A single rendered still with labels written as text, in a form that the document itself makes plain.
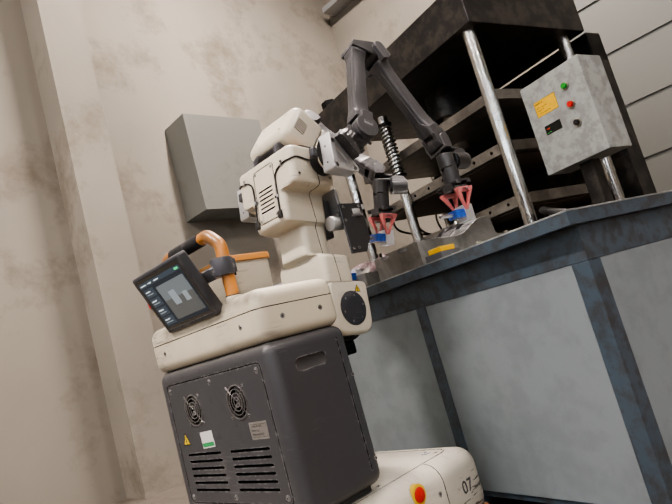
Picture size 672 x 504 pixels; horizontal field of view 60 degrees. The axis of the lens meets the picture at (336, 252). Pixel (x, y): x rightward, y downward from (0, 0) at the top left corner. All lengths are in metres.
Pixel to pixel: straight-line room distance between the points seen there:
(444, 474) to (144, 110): 4.19
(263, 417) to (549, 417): 0.79
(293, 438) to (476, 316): 0.73
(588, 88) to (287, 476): 1.87
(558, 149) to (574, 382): 1.25
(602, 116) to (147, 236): 3.38
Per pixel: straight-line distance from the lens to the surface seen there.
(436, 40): 2.90
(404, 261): 2.02
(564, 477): 1.78
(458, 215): 1.94
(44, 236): 4.45
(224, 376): 1.46
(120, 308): 4.16
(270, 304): 1.33
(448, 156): 2.00
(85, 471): 4.30
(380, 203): 2.11
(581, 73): 2.58
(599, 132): 2.53
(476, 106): 2.88
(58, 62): 4.73
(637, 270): 1.68
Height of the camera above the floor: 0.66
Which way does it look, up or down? 8 degrees up
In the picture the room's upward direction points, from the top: 16 degrees counter-clockwise
